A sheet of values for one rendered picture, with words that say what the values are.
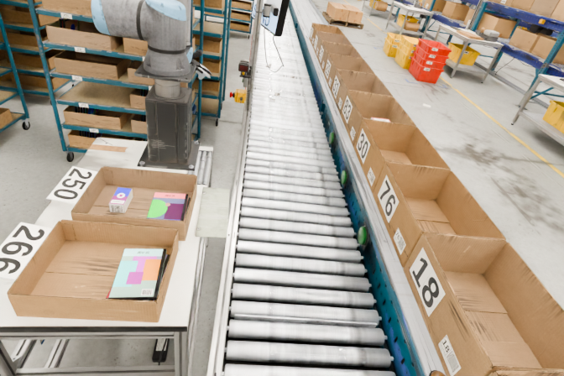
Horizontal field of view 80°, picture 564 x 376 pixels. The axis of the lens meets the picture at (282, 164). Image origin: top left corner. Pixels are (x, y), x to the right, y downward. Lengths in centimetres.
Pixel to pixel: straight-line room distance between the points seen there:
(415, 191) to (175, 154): 110
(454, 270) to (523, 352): 27
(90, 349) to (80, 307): 89
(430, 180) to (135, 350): 157
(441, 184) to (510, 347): 65
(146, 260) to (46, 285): 28
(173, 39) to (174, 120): 35
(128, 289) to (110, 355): 83
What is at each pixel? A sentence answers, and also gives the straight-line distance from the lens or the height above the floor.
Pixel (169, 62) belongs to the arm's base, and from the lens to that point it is 148.
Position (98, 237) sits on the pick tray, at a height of 78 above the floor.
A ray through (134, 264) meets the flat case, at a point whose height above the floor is 78.
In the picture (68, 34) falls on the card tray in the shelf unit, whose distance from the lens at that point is 269.
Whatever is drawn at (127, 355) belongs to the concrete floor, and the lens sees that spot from 195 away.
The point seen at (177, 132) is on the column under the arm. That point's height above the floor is 93.
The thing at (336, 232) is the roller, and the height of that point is 74.
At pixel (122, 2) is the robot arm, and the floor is 143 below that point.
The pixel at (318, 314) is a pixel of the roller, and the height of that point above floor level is 75.
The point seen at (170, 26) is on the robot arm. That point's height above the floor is 138.
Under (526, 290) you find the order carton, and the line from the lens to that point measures 126.
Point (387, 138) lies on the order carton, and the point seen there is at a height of 96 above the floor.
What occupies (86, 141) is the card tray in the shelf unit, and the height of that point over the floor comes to 20.
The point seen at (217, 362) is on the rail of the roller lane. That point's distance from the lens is 107.
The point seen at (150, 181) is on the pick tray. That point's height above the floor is 79.
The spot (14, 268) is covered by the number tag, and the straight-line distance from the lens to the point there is 121.
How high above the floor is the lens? 171
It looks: 33 degrees down
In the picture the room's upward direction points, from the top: 11 degrees clockwise
